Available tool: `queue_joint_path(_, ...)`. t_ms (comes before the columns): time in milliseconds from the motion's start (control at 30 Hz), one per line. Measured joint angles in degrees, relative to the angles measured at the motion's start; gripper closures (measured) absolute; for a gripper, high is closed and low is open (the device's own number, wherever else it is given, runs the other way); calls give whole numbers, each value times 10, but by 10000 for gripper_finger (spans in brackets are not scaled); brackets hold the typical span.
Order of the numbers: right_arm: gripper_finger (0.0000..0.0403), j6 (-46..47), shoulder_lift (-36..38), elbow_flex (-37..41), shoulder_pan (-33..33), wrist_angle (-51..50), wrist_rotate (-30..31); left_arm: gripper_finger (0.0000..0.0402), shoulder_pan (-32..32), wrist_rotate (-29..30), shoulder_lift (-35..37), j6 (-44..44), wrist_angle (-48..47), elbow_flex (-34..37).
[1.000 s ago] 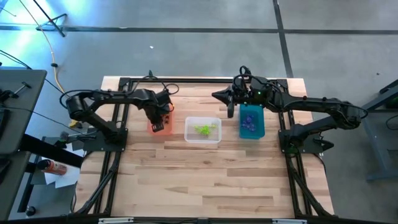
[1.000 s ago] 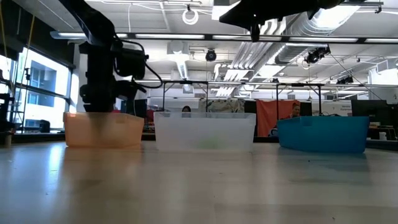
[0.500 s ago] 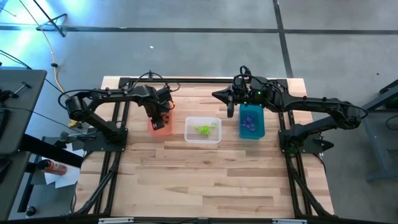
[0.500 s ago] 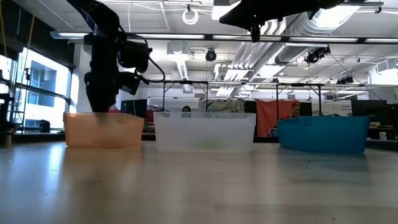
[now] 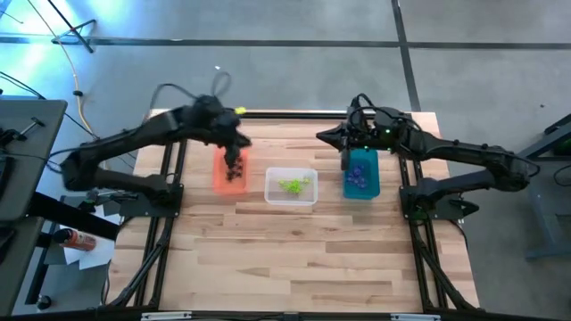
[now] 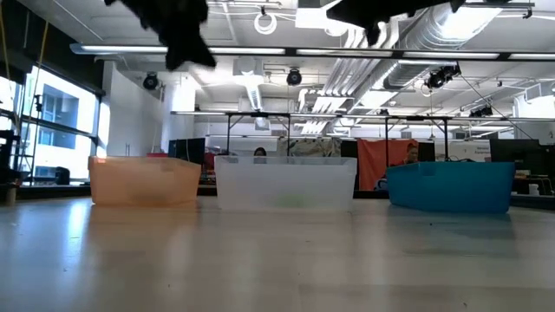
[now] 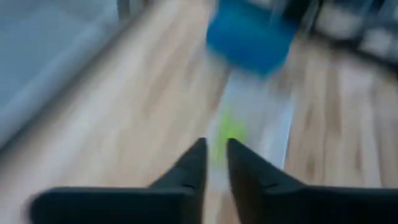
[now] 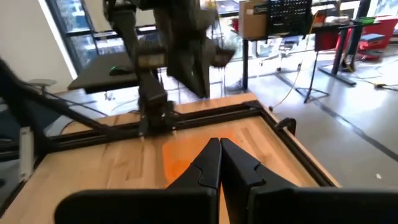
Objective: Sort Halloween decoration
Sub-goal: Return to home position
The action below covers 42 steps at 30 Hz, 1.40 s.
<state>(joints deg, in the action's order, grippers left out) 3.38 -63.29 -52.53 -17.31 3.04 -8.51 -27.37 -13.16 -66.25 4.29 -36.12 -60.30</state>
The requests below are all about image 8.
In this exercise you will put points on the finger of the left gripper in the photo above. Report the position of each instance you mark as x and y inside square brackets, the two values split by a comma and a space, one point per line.
[222, 56]
[189, 71]

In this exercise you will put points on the black perforated crate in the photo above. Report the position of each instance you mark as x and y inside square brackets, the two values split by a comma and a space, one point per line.
[289, 15]

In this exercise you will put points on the black aluminium table frame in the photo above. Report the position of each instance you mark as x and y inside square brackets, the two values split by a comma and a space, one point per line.
[217, 115]

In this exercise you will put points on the red box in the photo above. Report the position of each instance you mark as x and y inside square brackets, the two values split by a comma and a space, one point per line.
[326, 40]

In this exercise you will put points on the black tripod stand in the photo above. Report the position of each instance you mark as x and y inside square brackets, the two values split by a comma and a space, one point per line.
[312, 77]

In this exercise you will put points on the black workbench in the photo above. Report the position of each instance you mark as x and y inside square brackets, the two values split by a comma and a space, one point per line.
[337, 49]

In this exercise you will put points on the black frame clip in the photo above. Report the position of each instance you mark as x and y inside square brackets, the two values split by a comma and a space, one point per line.
[284, 123]

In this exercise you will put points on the orange plastic bin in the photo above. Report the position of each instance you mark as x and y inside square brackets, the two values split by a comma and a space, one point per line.
[177, 155]

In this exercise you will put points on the brown cardboard box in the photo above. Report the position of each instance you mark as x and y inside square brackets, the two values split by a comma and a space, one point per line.
[253, 18]

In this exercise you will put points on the black computer mouse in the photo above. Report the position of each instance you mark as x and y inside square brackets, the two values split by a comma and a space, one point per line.
[119, 71]

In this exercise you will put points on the silver metal bracket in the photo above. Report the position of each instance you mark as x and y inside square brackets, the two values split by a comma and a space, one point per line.
[26, 152]

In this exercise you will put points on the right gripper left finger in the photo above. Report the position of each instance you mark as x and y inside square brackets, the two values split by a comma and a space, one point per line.
[140, 208]

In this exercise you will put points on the white paper scrap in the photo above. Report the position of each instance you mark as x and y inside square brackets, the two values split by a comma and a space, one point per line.
[378, 176]

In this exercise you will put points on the grey side table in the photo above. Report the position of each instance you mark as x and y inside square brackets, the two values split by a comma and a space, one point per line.
[99, 74]

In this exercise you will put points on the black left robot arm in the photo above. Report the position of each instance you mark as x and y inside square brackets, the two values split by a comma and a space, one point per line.
[149, 93]

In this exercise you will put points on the large window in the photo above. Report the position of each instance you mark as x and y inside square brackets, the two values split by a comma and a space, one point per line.
[81, 18]

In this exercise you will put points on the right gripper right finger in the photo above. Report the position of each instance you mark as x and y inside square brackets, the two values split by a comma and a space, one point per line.
[311, 205]

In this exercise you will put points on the green bowl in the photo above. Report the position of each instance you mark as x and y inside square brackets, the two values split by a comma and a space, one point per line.
[367, 20]

